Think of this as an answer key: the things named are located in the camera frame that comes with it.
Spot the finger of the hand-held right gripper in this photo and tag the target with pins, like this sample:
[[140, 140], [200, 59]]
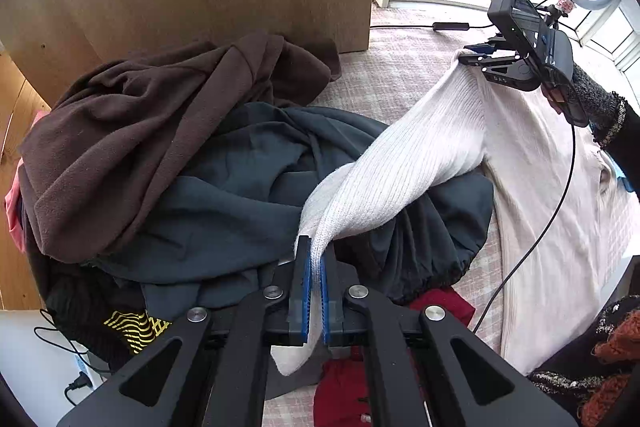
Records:
[[487, 59], [484, 48]]

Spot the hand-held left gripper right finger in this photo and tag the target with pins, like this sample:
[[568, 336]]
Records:
[[325, 302]]

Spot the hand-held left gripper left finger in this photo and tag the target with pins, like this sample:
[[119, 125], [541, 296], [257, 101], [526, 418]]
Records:
[[301, 297]]

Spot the white ribbed knit sweater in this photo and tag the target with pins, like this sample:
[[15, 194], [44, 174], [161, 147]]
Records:
[[400, 167]]

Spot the person's right forearm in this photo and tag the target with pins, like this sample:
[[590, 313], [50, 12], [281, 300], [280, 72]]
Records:
[[595, 97]]

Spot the person's right hand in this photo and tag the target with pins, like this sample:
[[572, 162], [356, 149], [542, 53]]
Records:
[[553, 99]]

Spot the plaid mat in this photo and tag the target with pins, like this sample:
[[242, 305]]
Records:
[[410, 72]]

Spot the red garment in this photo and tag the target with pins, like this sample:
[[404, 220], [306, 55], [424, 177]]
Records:
[[345, 387]]

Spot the dark teal garment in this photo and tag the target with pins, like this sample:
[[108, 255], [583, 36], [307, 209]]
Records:
[[225, 217]]

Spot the blue garment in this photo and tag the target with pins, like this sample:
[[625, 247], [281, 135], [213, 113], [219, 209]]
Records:
[[625, 183]]

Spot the black garment with yellow print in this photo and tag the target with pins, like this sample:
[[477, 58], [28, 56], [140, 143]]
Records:
[[90, 322]]

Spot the brown fleece garment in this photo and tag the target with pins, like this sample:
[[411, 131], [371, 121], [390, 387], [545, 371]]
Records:
[[150, 132]]

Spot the black power plug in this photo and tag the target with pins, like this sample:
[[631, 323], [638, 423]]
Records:
[[77, 384]]

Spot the person's black knit jacket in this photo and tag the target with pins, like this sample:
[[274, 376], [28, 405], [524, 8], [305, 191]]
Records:
[[590, 357]]

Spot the white panel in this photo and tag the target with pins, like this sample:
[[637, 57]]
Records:
[[30, 352]]

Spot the pink cloth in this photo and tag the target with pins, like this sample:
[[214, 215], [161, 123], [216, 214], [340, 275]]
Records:
[[15, 207]]

